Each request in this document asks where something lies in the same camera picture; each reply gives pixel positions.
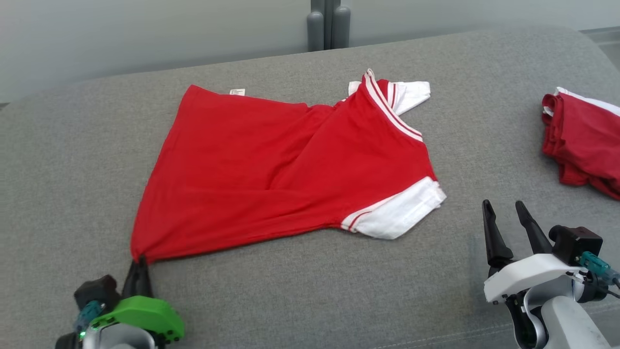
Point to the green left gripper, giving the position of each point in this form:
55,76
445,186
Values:
140,312

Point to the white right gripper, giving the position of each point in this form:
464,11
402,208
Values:
528,274

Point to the red white t-shirt with label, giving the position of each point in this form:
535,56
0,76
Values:
266,169

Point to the grey fabric sofa cushion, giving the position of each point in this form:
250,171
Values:
72,169

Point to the grey centre column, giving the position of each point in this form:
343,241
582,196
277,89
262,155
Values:
328,19

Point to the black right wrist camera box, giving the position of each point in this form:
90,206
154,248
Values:
576,242

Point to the grey rounded post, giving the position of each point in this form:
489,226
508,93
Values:
315,31
341,26

